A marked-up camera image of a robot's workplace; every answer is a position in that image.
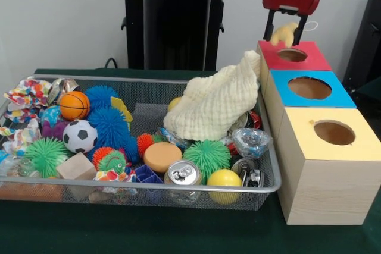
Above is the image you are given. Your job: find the yellow ball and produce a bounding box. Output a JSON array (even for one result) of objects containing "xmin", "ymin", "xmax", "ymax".
[{"xmin": 207, "ymin": 168, "xmax": 243, "ymax": 205}]

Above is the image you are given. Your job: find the blue spiky toy with eyes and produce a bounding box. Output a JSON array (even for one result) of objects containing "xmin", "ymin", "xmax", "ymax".
[{"xmin": 88, "ymin": 106, "xmax": 140, "ymax": 164}]

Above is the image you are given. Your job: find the dark green tablecloth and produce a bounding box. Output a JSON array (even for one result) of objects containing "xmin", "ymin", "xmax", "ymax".
[
  {"xmin": 355, "ymin": 76, "xmax": 381, "ymax": 109},
  {"xmin": 0, "ymin": 68, "xmax": 381, "ymax": 254}
]

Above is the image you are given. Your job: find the black and white soccer ball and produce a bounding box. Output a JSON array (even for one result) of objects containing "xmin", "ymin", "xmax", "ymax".
[{"xmin": 62, "ymin": 119, "xmax": 99, "ymax": 154}]

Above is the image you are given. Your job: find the multicoloured spiky caterpillar toy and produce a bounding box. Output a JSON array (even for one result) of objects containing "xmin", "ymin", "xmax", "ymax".
[{"xmin": 92, "ymin": 146, "xmax": 132, "ymax": 175}]

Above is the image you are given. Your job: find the cream and mint cloth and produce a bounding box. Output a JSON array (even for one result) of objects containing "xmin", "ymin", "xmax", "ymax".
[{"xmin": 163, "ymin": 50, "xmax": 262, "ymax": 142}]

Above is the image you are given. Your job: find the blue spiky rubber ball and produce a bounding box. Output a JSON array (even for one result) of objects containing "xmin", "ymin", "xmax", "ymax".
[{"xmin": 85, "ymin": 85, "xmax": 121, "ymax": 111}]

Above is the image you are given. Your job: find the large green spiky ball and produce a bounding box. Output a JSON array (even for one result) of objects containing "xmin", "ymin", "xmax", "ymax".
[{"xmin": 183, "ymin": 139, "xmax": 232, "ymax": 177}]

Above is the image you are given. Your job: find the yellow plush duck toy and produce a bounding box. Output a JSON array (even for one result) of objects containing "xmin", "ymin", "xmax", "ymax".
[{"xmin": 270, "ymin": 21, "xmax": 299, "ymax": 48}]

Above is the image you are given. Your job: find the silver wire mesh bin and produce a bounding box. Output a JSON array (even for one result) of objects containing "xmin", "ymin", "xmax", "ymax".
[{"xmin": 0, "ymin": 74, "xmax": 282, "ymax": 212}]

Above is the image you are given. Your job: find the silver top drink can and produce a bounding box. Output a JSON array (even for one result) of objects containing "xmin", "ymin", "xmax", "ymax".
[{"xmin": 163, "ymin": 159, "xmax": 203, "ymax": 204}]

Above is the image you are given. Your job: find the orange toy basketball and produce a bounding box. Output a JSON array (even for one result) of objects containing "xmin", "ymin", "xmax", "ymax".
[{"xmin": 59, "ymin": 91, "xmax": 92, "ymax": 121}]

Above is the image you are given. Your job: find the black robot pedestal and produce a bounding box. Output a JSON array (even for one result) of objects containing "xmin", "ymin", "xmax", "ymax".
[{"xmin": 115, "ymin": 0, "xmax": 239, "ymax": 72}]

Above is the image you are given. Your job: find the black monitor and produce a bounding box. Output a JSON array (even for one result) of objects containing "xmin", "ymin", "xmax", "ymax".
[{"xmin": 342, "ymin": 0, "xmax": 381, "ymax": 88}]

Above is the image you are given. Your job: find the wooden box with three holes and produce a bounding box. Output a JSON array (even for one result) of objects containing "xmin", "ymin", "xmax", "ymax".
[{"xmin": 252, "ymin": 40, "xmax": 381, "ymax": 225}]

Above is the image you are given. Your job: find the round orange sponge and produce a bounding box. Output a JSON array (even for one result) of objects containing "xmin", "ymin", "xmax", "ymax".
[{"xmin": 143, "ymin": 142, "xmax": 183, "ymax": 173}]

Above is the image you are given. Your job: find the green spiky rubber toy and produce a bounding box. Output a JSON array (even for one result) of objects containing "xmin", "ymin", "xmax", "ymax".
[{"xmin": 24, "ymin": 137, "xmax": 71, "ymax": 178}]

